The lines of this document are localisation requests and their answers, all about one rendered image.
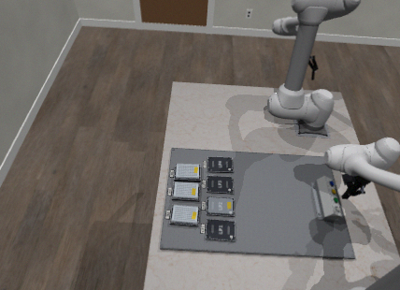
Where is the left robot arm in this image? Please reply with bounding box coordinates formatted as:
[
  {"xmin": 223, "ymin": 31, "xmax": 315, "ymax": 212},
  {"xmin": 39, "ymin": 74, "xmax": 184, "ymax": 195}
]
[{"xmin": 324, "ymin": 138, "xmax": 400, "ymax": 290}]

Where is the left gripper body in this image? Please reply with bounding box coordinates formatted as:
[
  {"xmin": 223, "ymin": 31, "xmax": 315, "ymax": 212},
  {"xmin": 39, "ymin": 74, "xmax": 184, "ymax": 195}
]
[{"xmin": 355, "ymin": 176, "xmax": 371, "ymax": 188}]

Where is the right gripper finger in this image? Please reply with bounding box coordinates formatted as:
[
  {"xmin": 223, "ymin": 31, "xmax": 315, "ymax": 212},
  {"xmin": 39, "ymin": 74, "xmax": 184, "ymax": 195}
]
[{"xmin": 308, "ymin": 56, "xmax": 318, "ymax": 80}]

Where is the white operator button panel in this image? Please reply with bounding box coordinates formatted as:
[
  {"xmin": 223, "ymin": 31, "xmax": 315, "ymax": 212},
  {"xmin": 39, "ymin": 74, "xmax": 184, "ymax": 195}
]
[{"xmin": 311, "ymin": 176, "xmax": 342, "ymax": 221}]

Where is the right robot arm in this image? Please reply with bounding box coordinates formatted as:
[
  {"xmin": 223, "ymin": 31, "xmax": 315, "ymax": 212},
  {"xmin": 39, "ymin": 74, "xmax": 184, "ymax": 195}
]
[{"xmin": 267, "ymin": 0, "xmax": 361, "ymax": 136}]

